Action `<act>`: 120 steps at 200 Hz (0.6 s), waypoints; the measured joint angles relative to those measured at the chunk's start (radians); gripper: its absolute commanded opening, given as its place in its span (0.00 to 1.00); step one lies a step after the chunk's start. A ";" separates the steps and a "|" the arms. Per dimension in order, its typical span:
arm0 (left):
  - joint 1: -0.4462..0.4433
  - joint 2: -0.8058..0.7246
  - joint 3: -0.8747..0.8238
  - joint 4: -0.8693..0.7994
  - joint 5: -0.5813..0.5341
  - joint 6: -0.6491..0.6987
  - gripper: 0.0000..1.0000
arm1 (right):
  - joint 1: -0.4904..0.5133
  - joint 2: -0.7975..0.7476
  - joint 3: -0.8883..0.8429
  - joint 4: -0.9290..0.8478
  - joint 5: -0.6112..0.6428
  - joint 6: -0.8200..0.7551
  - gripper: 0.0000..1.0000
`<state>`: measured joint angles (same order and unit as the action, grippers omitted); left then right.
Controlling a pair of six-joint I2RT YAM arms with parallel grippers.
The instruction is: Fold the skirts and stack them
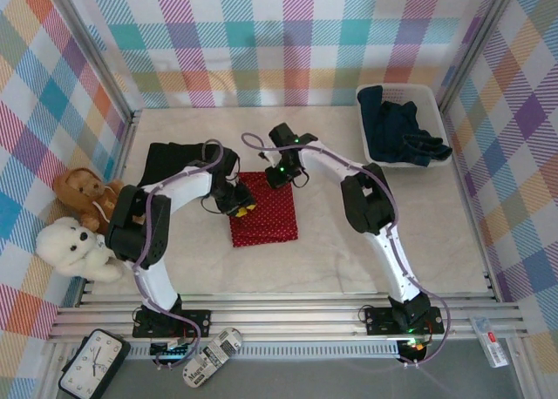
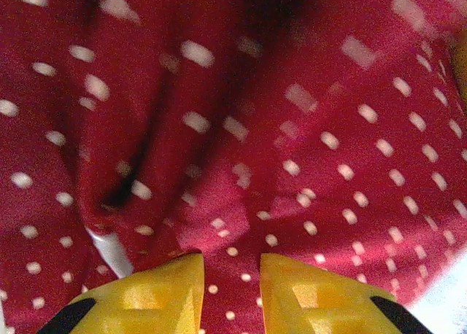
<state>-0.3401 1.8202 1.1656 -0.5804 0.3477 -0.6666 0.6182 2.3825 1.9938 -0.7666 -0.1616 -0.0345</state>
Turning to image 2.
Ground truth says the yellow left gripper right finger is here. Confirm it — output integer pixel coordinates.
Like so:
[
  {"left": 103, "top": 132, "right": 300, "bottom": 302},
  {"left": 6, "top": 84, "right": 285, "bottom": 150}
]
[{"left": 259, "top": 252, "right": 435, "bottom": 334}]

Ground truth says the red polka dot skirt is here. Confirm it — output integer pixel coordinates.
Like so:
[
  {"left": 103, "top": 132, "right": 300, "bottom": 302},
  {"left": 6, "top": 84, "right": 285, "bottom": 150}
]
[{"left": 0, "top": 0, "right": 467, "bottom": 334}]

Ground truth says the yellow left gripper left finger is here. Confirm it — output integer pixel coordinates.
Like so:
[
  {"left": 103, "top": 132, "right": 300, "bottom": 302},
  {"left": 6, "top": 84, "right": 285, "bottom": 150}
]
[{"left": 36, "top": 252, "right": 205, "bottom": 334}]

